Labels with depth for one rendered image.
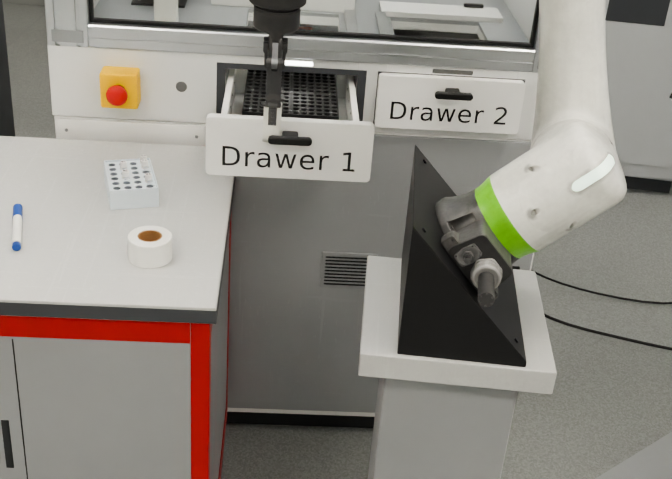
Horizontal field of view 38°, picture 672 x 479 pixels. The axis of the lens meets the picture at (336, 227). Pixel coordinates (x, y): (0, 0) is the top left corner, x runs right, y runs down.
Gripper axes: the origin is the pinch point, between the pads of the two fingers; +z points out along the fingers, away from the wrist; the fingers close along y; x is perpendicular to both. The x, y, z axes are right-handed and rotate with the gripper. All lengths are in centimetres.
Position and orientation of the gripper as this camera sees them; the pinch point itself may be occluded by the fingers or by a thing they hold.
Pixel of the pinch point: (272, 122)
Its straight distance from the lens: 168.6
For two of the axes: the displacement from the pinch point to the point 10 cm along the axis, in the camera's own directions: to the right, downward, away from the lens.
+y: 0.3, 4.9, -8.7
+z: -0.7, 8.7, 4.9
